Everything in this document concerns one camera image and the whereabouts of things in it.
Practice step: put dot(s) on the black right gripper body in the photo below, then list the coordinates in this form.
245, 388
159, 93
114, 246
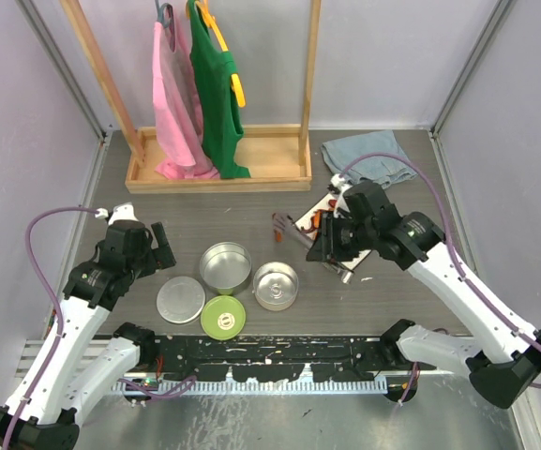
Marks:
341, 238

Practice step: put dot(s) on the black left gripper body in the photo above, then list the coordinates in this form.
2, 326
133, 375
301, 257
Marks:
143, 262

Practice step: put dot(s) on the round steel lid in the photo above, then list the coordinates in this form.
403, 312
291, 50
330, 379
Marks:
181, 300

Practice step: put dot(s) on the large round steel tin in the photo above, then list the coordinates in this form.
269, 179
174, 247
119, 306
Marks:
225, 268

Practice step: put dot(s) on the green round lid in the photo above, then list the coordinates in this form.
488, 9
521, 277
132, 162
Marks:
223, 317

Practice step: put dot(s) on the small steel bowl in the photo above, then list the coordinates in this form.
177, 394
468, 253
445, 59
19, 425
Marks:
275, 286

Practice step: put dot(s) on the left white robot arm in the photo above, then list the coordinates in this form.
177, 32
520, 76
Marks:
51, 404

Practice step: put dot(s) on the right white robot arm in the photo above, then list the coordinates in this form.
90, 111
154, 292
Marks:
502, 357

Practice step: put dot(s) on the food pile on plate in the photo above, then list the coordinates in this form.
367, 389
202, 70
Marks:
319, 218

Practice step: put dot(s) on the folded blue towel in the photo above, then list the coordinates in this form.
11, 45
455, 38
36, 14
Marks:
385, 171

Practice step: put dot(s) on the white square plate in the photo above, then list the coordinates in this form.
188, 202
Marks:
306, 224

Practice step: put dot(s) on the wooden clothes rack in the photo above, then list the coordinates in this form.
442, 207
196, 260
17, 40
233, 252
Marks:
278, 156

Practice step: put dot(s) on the green shirt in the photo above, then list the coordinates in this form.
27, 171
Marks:
222, 128

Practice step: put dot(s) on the pink shirt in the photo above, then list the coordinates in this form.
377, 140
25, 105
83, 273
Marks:
177, 108

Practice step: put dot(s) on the yellow clothes hanger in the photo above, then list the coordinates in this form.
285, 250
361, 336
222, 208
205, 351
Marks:
210, 53

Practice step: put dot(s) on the grey clothes hanger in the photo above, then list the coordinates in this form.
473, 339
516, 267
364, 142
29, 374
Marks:
166, 17

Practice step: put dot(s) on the white cable duct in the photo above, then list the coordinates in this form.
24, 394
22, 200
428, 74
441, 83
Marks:
302, 386

